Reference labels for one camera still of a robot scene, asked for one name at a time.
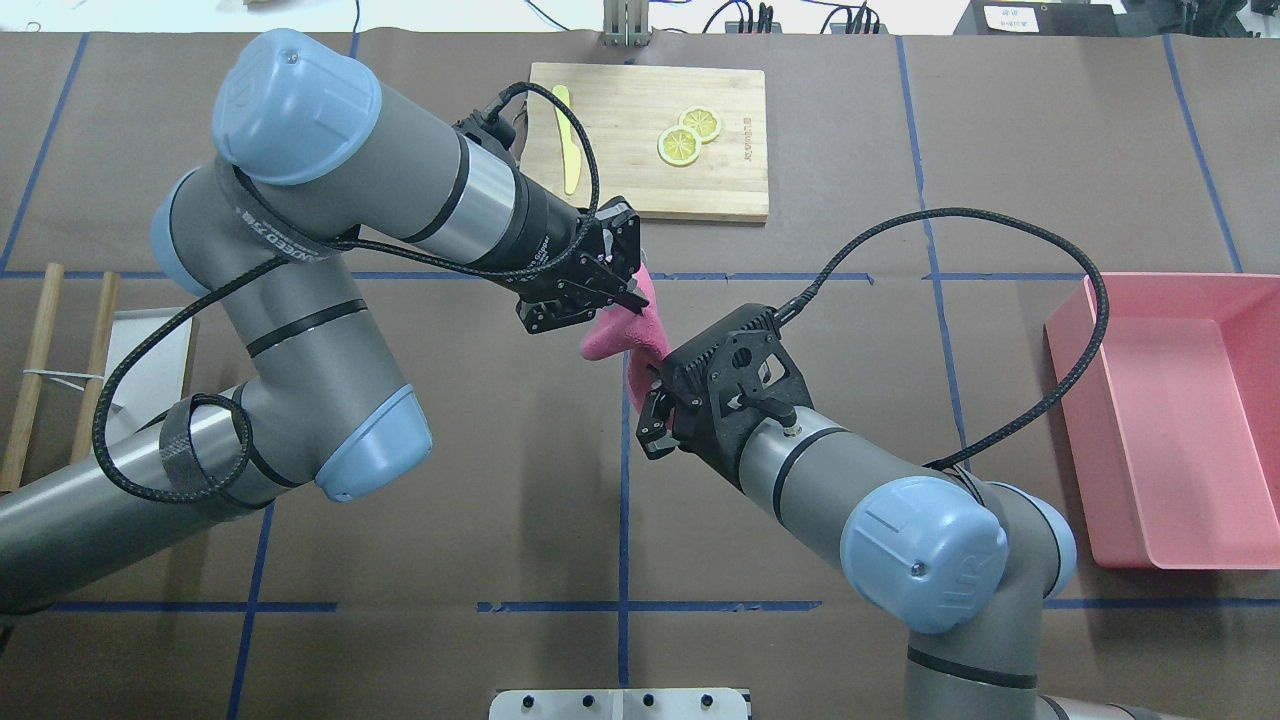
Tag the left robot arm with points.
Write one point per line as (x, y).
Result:
(315, 157)

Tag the yellow plastic knife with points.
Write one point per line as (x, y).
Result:
(570, 151)

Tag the bamboo cutting board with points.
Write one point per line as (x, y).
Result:
(624, 110)

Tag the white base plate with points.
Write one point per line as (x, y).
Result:
(623, 703)

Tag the pink plastic bin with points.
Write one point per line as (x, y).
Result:
(1174, 428)

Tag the aluminium frame post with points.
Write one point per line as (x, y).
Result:
(626, 23)

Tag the lemon slice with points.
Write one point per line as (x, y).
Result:
(678, 146)
(705, 122)

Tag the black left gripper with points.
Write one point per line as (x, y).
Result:
(543, 237)

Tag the wooden rack rod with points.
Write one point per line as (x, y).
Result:
(30, 389)
(99, 348)

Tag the white rack wire stand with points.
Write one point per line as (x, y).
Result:
(78, 382)

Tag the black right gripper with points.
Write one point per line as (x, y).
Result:
(662, 418)

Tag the white rack tray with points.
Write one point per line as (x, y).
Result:
(158, 380)

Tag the pink cloth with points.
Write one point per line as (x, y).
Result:
(616, 330)

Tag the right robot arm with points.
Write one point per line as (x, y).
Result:
(964, 564)

